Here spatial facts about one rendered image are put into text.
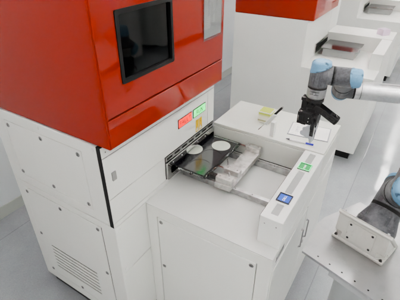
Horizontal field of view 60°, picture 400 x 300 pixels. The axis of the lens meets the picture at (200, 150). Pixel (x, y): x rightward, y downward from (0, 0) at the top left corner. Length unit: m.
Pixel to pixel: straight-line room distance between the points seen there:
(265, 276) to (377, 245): 0.44
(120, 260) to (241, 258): 0.55
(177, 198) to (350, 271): 0.78
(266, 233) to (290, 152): 0.56
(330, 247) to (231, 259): 0.40
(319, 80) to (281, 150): 0.54
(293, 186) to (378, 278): 0.46
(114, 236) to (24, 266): 1.20
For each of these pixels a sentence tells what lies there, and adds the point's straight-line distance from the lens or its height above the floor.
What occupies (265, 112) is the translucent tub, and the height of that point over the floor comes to 1.03.
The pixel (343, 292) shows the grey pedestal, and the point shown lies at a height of 0.58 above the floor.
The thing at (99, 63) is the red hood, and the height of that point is 1.54.
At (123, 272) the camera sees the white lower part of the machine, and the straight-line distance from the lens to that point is 1.76.
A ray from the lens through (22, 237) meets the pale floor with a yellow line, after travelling 2.90.
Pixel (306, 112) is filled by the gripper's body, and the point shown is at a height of 1.24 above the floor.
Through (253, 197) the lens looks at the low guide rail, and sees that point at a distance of 1.63.
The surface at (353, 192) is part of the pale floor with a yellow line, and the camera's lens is 3.24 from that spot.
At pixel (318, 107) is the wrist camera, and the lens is 1.50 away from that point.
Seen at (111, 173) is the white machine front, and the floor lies 1.09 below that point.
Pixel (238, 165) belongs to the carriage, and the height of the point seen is 0.88.
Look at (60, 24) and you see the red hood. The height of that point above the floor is 1.64.
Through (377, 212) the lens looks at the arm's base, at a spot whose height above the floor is 0.99.
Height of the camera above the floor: 1.89
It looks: 33 degrees down
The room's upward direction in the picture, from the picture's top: straight up
